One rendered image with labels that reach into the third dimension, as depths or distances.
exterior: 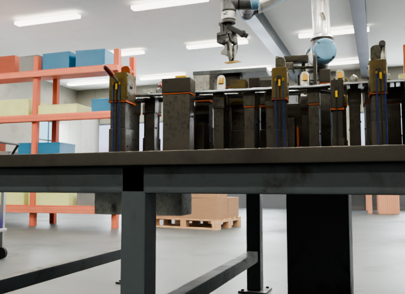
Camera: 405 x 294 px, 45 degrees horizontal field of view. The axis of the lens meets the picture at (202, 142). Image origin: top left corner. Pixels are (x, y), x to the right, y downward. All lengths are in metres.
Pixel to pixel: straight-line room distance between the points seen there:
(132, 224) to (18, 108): 6.50
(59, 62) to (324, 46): 5.53
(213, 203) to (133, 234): 5.10
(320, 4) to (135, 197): 1.54
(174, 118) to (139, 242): 0.67
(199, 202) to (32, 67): 3.26
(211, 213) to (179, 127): 4.65
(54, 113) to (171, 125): 5.55
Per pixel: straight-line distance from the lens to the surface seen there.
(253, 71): 2.41
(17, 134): 12.73
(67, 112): 7.31
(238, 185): 1.33
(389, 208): 10.61
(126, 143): 1.99
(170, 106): 1.96
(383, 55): 2.28
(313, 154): 1.25
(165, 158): 1.36
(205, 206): 6.59
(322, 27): 2.57
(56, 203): 7.35
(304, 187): 1.29
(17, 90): 12.84
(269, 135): 2.05
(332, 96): 1.87
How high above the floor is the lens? 0.61
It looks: 5 degrees up
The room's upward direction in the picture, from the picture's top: straight up
